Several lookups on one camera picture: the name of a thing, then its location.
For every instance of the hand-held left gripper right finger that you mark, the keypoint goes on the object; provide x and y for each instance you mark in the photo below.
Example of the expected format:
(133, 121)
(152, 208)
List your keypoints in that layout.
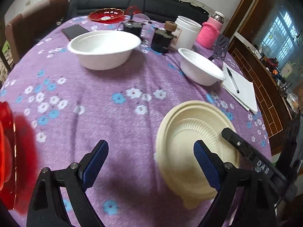
(208, 165)

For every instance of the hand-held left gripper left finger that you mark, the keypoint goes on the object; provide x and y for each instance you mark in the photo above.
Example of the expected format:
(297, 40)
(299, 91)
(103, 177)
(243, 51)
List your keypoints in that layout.
(94, 163)

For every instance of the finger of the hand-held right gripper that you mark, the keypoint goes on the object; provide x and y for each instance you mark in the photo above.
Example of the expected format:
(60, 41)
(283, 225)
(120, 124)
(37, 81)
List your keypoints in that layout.
(236, 140)

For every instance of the cream plastic bowl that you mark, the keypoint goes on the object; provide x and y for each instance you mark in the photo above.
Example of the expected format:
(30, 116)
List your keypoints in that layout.
(180, 151)

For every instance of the small white bowl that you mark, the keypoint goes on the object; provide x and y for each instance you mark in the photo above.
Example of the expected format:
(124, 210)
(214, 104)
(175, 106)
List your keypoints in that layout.
(196, 68)

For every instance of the large red gold-rimmed plate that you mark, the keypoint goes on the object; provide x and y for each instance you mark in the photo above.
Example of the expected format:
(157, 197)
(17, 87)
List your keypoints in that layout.
(10, 194)

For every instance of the large white bowl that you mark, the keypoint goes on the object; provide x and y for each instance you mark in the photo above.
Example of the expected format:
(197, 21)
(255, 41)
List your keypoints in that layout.
(104, 56)

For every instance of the white notepad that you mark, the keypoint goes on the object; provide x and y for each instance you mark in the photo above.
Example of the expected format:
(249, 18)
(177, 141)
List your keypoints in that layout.
(246, 89)

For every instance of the wooden sideboard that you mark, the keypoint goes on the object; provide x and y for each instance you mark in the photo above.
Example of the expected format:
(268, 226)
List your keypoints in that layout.
(260, 92)

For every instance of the black pen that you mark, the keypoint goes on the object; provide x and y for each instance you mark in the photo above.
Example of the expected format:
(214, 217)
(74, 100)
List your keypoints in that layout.
(233, 80)

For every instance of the purple floral tablecloth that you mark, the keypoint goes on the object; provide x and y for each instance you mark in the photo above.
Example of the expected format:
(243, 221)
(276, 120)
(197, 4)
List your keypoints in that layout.
(94, 87)

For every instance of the black phone stand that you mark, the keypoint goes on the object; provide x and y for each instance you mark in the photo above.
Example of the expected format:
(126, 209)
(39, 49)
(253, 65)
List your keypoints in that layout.
(221, 45)

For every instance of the bottle in pink knitted sleeve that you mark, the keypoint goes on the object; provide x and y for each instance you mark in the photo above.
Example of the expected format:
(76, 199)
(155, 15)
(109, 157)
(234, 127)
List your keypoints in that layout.
(208, 34)

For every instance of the white canister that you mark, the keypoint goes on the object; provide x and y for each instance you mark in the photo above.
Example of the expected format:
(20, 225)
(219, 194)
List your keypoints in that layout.
(187, 35)

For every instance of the window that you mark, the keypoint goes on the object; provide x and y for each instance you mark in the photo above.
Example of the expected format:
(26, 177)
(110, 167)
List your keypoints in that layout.
(284, 33)

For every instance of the black jar with cork lid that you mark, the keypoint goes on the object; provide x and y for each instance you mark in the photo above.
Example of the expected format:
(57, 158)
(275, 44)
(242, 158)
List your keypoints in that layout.
(161, 42)

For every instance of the black smartphone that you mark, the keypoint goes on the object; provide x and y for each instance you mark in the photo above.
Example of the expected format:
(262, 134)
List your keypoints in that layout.
(74, 32)

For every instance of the small red gold-rimmed plate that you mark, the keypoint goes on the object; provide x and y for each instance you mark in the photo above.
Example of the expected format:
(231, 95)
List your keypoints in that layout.
(113, 13)

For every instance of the brown upholstered chair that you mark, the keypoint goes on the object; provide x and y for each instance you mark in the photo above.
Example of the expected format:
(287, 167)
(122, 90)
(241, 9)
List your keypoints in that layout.
(35, 21)

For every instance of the clear plastic container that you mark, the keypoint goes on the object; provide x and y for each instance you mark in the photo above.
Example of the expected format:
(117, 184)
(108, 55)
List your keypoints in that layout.
(142, 16)

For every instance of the red plastic bag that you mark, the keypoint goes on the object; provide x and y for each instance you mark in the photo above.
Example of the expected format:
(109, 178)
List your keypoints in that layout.
(132, 10)

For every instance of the black leather sofa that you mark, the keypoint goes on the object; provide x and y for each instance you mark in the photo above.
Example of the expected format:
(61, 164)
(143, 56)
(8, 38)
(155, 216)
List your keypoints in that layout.
(106, 1)

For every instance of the wooden door frame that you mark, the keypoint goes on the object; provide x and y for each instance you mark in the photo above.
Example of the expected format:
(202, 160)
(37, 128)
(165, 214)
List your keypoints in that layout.
(248, 9)

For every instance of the wall switch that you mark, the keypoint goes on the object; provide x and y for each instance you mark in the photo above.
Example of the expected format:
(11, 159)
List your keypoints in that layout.
(27, 2)

